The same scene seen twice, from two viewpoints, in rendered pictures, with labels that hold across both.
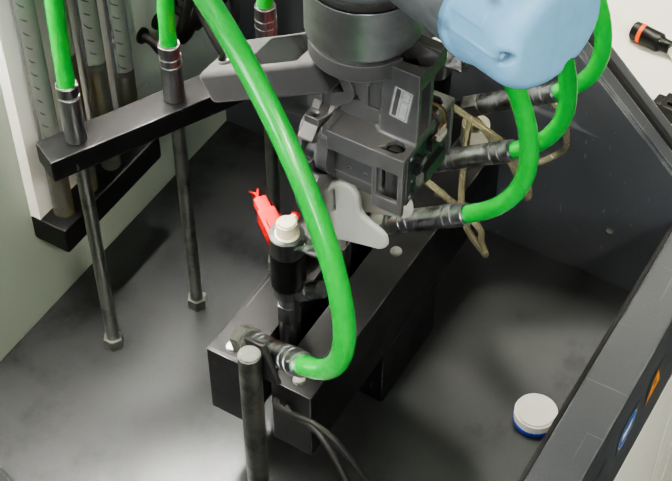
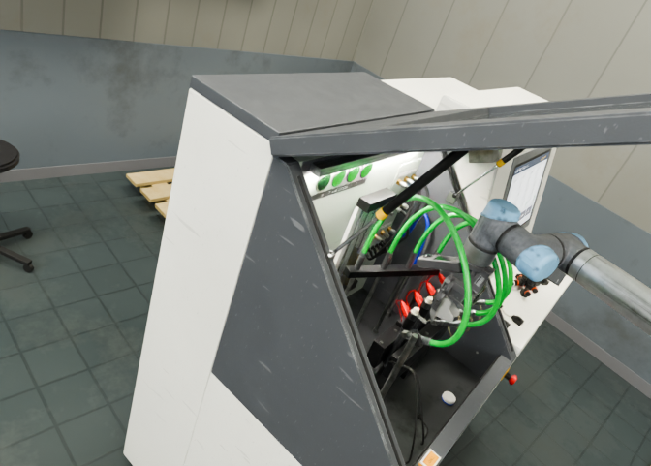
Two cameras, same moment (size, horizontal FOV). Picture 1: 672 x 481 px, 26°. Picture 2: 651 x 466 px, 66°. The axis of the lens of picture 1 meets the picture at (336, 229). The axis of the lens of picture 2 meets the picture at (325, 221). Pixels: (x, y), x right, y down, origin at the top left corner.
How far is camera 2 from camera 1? 50 cm
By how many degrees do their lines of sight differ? 18
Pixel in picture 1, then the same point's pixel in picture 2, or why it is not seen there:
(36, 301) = not seen: hidden behind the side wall
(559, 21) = (549, 265)
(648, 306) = (493, 374)
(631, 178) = (490, 337)
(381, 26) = (486, 257)
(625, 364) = (487, 387)
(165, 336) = not seen: hidden behind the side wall
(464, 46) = (523, 264)
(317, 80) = (457, 267)
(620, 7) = not seen: hidden behind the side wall
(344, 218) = (442, 310)
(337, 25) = (476, 253)
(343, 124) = (458, 282)
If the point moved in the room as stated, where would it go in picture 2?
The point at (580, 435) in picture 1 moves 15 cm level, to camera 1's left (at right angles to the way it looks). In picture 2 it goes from (475, 401) to (421, 383)
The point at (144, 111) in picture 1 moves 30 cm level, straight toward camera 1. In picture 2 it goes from (375, 268) to (388, 346)
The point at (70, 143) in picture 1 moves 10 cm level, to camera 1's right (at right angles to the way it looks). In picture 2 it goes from (356, 268) to (389, 281)
